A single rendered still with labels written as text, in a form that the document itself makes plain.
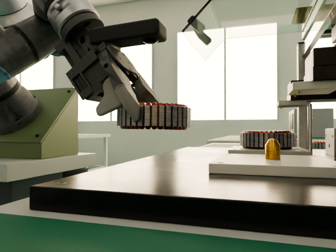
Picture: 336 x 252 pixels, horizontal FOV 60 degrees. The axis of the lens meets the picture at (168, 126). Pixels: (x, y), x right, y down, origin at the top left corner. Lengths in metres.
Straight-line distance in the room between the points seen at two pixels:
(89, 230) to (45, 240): 0.03
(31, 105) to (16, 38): 0.32
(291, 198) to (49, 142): 0.67
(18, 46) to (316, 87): 0.48
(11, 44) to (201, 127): 4.76
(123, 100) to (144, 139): 5.15
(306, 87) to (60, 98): 0.70
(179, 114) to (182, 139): 4.90
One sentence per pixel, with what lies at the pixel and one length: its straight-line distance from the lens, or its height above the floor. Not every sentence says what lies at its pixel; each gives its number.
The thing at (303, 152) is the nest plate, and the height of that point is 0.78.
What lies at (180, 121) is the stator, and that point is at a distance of 0.40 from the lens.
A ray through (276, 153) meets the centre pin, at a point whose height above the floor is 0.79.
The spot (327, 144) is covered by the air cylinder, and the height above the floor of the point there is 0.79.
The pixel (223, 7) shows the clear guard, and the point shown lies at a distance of 0.62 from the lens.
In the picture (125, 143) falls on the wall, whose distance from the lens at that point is 5.69.
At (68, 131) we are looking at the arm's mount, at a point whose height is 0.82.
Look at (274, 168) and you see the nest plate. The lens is 0.35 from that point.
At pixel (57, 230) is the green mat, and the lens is 0.23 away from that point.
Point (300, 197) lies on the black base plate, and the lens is 0.25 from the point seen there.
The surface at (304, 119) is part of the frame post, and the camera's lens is 0.85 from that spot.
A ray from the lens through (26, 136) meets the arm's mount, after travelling 0.84.
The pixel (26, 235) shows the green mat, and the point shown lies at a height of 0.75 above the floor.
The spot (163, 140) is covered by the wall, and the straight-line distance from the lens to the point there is 5.40.
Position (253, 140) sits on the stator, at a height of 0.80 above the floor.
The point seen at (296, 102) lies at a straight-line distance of 0.64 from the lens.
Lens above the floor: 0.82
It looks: 1 degrees up
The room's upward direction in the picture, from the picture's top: straight up
